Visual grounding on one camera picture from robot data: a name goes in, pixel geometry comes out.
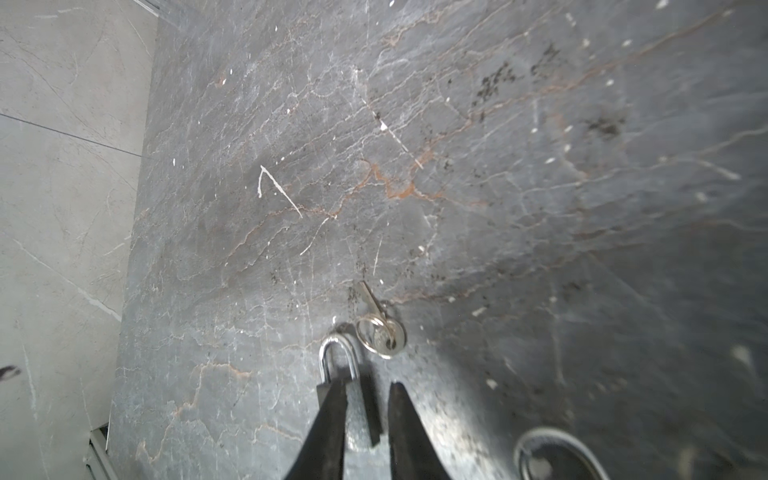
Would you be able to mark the silver key with ring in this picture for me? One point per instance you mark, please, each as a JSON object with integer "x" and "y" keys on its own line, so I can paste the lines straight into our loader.
{"x": 379, "y": 334}

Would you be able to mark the black padlock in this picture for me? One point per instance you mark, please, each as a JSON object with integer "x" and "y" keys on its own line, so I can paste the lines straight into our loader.
{"x": 552, "y": 453}
{"x": 338, "y": 360}

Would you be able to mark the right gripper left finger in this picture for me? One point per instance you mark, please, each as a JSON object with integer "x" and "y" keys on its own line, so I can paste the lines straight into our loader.
{"x": 322, "y": 453}

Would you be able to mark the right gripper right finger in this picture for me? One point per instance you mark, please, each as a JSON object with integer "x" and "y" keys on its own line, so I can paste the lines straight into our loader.
{"x": 412, "y": 455}

